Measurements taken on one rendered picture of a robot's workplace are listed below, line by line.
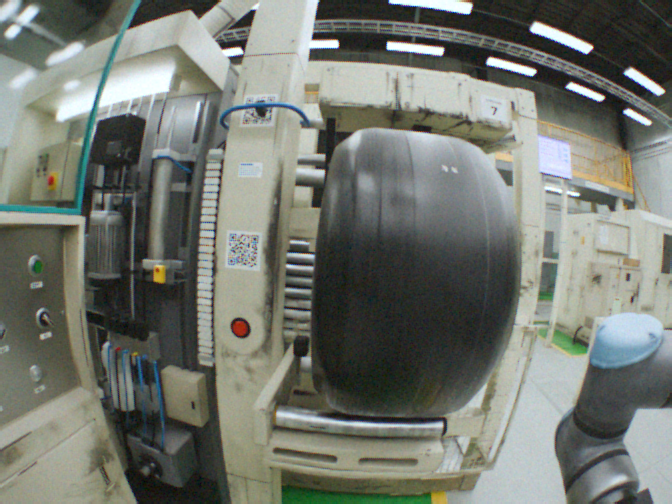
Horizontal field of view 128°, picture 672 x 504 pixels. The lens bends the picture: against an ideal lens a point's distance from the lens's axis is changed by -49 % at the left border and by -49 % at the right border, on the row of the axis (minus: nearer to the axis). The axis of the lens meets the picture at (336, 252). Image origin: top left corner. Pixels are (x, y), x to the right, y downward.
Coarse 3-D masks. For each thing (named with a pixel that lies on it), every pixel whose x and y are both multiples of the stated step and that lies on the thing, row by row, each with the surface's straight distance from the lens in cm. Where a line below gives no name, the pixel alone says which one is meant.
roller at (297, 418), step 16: (288, 416) 63; (304, 416) 63; (320, 416) 63; (336, 416) 63; (352, 416) 63; (368, 416) 64; (336, 432) 63; (352, 432) 63; (368, 432) 63; (384, 432) 63; (400, 432) 64; (416, 432) 64; (432, 432) 65
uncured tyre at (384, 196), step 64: (384, 128) 60; (384, 192) 41; (448, 192) 43; (320, 256) 42; (384, 256) 38; (448, 256) 40; (512, 256) 44; (320, 320) 42; (384, 320) 39; (448, 320) 40; (512, 320) 48; (320, 384) 51; (384, 384) 45; (448, 384) 47
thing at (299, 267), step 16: (288, 256) 102; (304, 256) 101; (288, 272) 102; (304, 272) 100; (288, 288) 103; (304, 288) 115; (288, 304) 104; (304, 304) 103; (288, 320) 106; (288, 336) 106
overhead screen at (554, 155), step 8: (544, 136) 459; (544, 144) 454; (552, 144) 463; (560, 144) 472; (568, 144) 482; (544, 152) 450; (552, 152) 458; (560, 152) 467; (568, 152) 477; (544, 160) 447; (552, 160) 455; (560, 160) 463; (568, 160) 473; (544, 168) 443; (552, 168) 451; (560, 168) 460; (568, 168) 469; (560, 176) 457; (568, 176) 466
